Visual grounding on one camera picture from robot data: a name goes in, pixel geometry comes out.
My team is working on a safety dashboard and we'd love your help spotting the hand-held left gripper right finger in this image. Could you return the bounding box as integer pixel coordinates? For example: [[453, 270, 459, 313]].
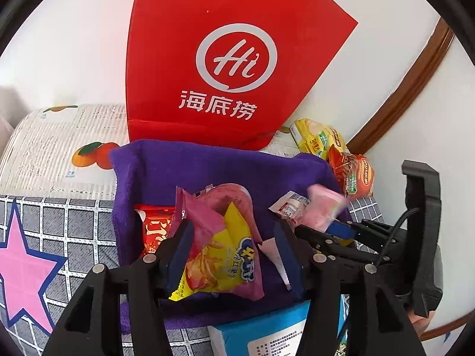
[[273, 220, 427, 356]]

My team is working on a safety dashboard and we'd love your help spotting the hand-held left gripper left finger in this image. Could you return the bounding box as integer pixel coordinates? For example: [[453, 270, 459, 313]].
[[42, 220, 194, 356]]

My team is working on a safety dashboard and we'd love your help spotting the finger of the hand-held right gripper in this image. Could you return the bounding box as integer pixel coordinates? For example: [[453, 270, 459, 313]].
[[328, 220, 394, 247], [295, 224, 383, 265]]

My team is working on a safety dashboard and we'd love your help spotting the pink snack packet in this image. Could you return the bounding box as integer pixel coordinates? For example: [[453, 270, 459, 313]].
[[302, 185, 349, 232], [174, 183, 257, 253]]

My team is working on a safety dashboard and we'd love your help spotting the red snack packet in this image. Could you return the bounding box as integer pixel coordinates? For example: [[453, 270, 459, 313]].
[[134, 205, 177, 262]]

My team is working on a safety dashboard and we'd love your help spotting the yellow and pink chip packet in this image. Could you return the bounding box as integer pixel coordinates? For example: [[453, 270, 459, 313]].
[[169, 202, 265, 302]]

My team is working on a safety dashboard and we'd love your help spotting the purple towel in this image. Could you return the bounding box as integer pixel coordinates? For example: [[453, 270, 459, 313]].
[[109, 139, 351, 330]]

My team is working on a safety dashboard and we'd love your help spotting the white crimped-edge wrapper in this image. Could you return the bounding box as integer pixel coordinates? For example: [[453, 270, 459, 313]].
[[260, 237, 291, 290]]

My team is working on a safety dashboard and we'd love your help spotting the orange snack packet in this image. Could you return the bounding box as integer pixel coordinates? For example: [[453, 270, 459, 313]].
[[327, 144, 375, 203]]

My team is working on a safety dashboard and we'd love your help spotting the blue tissue pack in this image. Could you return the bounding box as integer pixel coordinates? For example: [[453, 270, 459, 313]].
[[208, 298, 349, 356]]

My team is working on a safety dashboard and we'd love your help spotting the yellow snack packet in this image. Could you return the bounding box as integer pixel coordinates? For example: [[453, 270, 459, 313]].
[[290, 119, 347, 156]]

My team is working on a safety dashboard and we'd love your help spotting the grey grid blanket with star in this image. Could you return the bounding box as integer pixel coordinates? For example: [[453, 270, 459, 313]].
[[0, 195, 379, 356]]

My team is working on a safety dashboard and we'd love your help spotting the brown wooden trim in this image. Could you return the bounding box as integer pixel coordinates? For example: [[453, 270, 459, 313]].
[[349, 17, 455, 154]]

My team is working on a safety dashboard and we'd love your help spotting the newspaper print sheet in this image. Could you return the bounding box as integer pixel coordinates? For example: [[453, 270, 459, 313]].
[[0, 104, 130, 201]]

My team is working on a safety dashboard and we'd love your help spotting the red paper bag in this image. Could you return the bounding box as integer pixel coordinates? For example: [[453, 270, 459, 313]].
[[125, 0, 359, 152]]

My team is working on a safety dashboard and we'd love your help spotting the black cable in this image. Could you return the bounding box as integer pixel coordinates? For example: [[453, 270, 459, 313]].
[[375, 208, 422, 268]]

